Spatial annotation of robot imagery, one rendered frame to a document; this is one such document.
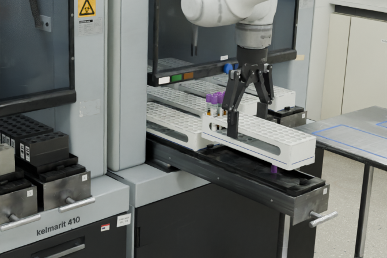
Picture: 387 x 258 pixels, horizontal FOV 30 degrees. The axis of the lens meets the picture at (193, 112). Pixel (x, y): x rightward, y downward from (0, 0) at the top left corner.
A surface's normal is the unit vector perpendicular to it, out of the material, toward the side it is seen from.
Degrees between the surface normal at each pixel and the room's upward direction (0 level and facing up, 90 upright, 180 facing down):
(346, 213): 0
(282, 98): 90
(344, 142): 0
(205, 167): 90
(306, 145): 91
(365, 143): 0
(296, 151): 91
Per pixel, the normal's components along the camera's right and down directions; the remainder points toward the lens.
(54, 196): 0.69, 0.24
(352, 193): 0.04, -0.96
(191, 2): -0.77, 0.21
